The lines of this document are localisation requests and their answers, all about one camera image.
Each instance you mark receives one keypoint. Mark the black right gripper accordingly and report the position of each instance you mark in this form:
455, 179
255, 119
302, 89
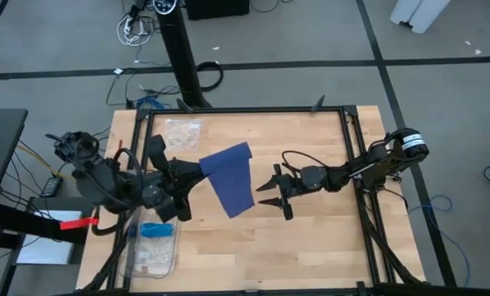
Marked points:
288, 183

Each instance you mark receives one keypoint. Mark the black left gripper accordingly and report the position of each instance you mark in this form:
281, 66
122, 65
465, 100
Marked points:
167, 189

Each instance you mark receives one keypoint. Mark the dark blue elastic bandage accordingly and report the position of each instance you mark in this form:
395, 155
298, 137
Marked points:
232, 181

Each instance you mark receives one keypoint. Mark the clear plastic zip bag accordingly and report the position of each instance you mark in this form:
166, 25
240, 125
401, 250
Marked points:
183, 133
154, 255

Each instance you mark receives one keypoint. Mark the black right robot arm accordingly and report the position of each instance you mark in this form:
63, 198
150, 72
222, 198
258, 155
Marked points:
352, 170

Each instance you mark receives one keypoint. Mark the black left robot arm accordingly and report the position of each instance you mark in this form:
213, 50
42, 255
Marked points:
101, 181

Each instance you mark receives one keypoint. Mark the light blue bandage roll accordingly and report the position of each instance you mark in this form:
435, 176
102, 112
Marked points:
156, 230

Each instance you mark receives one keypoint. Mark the clear plastic bin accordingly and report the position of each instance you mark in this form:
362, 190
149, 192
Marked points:
163, 255

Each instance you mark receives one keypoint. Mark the black power adapter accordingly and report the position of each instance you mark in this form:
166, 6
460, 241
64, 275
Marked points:
52, 186

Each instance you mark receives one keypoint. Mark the black box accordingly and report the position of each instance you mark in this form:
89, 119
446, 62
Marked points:
216, 8

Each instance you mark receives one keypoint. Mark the white plastic object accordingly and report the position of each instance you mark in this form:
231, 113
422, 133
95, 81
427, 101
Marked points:
419, 12

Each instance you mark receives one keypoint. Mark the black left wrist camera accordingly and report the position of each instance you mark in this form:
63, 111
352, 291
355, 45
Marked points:
156, 150

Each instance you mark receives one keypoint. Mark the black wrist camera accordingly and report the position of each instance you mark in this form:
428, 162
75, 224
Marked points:
314, 177
156, 150

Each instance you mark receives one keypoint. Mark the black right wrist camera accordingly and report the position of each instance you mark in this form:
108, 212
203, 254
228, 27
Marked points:
314, 177

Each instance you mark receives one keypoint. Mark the black aluminium table frame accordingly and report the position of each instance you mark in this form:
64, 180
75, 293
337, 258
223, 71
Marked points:
245, 109

